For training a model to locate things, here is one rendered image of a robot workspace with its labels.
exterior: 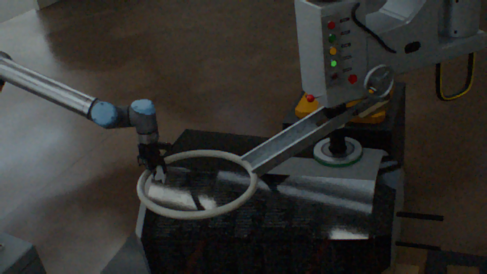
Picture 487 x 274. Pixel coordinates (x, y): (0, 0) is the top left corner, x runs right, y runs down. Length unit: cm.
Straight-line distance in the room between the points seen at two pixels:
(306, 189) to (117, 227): 172
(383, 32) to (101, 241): 226
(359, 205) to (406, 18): 78
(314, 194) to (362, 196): 20
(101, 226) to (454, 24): 253
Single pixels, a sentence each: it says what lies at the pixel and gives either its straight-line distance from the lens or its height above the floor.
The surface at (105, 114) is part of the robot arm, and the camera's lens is 206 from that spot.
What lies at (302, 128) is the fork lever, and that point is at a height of 100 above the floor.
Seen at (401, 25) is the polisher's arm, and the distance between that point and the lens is 226.
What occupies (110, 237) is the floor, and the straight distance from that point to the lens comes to 363.
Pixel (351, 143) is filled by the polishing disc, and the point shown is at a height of 88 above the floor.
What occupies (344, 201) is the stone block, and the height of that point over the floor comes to 78.
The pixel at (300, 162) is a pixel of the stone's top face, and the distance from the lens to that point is 240.
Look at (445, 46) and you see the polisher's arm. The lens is 246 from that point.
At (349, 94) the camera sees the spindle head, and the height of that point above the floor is 118.
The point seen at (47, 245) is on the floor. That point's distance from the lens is 377.
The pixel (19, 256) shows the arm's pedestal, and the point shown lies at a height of 85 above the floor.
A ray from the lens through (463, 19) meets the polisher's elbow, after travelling 250.
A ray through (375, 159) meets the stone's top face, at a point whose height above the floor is 85.
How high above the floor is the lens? 216
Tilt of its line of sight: 30 degrees down
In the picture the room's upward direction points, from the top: 9 degrees counter-clockwise
